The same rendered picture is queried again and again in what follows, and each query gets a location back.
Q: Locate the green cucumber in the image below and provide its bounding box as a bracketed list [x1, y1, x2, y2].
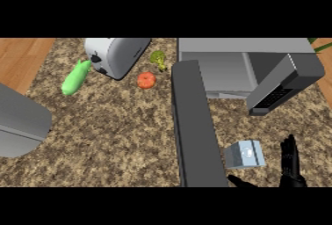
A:
[58, 59, 92, 97]

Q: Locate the white toaster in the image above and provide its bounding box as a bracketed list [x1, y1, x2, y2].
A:
[82, 38, 153, 81]

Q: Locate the green broccoli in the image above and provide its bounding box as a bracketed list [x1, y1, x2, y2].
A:
[148, 50, 168, 73]

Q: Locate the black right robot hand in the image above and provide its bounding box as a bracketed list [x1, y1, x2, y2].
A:
[227, 134, 308, 188]

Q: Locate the dark grey microwave door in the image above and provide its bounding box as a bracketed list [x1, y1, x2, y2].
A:
[169, 60, 230, 188]

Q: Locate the pale blue milk carton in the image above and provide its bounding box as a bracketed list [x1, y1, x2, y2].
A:
[221, 140, 266, 170]

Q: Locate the grey microwave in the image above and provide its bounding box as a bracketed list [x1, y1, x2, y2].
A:
[176, 38, 325, 117]

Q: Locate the orange tomato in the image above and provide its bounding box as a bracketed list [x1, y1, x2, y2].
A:
[135, 71, 156, 90]

